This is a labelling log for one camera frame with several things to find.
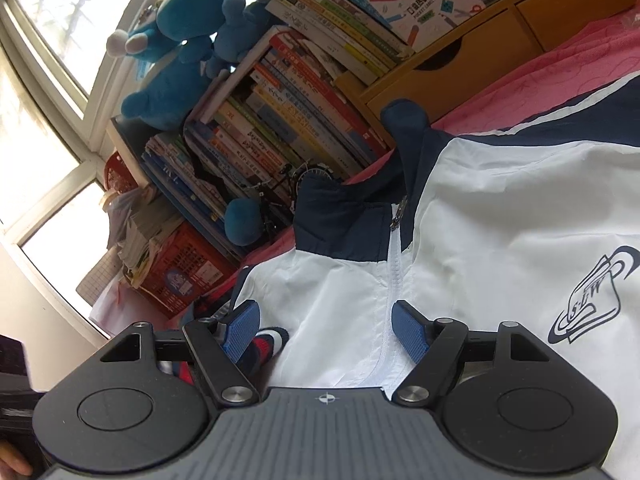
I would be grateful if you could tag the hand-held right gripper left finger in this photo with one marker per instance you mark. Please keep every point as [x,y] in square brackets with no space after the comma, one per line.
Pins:
[242,327]

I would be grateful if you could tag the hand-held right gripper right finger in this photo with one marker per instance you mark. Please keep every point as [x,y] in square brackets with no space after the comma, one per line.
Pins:
[410,332]

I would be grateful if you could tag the navy and white jacket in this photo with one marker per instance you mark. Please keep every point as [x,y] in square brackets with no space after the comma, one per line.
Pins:
[500,210]

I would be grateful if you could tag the person's left hand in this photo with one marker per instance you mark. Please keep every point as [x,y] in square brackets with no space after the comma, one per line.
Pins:
[12,460]

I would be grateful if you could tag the red plastic crate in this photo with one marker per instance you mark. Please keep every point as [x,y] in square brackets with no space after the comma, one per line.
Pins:
[185,260]

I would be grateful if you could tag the blue plush ball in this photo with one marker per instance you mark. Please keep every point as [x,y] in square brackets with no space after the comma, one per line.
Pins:
[242,222]

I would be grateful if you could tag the white plastic bag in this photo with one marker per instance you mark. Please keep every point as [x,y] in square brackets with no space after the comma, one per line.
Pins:
[120,310]

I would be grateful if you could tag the stack of paper workbooks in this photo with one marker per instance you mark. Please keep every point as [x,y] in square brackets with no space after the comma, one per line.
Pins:
[145,230]

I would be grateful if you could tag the gridded white board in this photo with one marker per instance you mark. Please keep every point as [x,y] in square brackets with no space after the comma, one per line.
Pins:
[92,275]

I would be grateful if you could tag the row of thin blue booklets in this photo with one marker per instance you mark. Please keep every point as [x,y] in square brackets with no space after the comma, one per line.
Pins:
[190,185]

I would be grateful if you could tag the black model bicycle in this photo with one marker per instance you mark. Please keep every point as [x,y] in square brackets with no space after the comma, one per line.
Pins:
[312,176]

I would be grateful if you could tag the red plastic basket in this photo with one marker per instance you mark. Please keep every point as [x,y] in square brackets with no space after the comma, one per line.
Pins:
[116,172]

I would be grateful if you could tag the row of colourful storybooks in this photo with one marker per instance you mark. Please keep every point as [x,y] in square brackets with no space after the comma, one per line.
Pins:
[280,110]

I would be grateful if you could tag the wooden drawer organizer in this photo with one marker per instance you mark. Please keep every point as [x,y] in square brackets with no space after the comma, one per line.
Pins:
[450,85]

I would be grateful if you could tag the large blue plush toy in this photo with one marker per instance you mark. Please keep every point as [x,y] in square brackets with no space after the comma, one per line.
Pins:
[170,80]

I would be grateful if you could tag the small blue plush toy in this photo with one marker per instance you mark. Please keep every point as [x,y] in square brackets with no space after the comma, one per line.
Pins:
[240,30]

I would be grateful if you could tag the pink rabbit-print blanket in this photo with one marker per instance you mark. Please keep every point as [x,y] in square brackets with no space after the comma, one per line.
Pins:
[550,60]

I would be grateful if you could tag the row of slim colourful books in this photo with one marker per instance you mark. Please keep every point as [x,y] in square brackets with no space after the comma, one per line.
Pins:
[325,15]

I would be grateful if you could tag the white pencil-print box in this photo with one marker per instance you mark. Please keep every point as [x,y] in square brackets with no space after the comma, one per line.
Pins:
[425,5]

